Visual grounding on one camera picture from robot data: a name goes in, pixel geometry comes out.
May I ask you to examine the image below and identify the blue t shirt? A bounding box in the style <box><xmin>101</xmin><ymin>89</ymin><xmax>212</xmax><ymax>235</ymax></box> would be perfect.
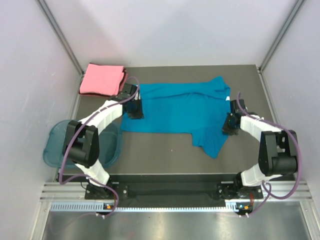
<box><xmin>121</xmin><ymin>76</ymin><xmax>231</xmax><ymax>159</ymax></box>

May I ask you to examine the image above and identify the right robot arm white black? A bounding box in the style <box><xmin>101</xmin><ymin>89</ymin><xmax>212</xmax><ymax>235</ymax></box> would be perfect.
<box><xmin>217</xmin><ymin>99</ymin><xmax>299</xmax><ymax>200</ymax></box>

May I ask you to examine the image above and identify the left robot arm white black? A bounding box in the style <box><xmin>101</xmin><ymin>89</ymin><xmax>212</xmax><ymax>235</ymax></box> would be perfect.
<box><xmin>59</xmin><ymin>83</ymin><xmax>144</xmax><ymax>199</ymax></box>

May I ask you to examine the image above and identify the blue translucent plastic bin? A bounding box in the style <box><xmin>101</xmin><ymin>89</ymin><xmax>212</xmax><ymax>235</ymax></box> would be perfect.
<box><xmin>42</xmin><ymin>119</ymin><xmax>123</xmax><ymax>168</ymax></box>

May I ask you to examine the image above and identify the pink folded t shirt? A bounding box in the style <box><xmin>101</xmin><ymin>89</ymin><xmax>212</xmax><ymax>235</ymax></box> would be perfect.
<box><xmin>79</xmin><ymin>63</ymin><xmax>125</xmax><ymax>96</ymax></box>

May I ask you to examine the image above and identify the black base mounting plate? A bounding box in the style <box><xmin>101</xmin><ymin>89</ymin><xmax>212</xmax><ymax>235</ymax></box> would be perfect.
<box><xmin>85</xmin><ymin>181</ymin><xmax>249</xmax><ymax>202</ymax></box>

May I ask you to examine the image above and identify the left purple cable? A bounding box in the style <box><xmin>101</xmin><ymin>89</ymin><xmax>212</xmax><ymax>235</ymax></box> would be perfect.
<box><xmin>58</xmin><ymin>76</ymin><xmax>140</xmax><ymax>218</ymax></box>

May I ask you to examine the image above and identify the grey slotted cable duct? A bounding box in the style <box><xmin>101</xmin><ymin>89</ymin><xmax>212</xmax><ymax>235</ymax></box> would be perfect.
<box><xmin>50</xmin><ymin>202</ymin><xmax>252</xmax><ymax>213</ymax></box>

